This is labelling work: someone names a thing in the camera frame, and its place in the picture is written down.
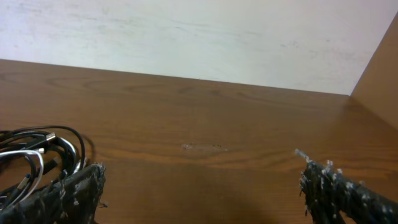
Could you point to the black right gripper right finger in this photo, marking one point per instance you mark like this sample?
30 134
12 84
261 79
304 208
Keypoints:
329 195

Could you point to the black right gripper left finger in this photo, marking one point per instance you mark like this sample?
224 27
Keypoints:
71 200

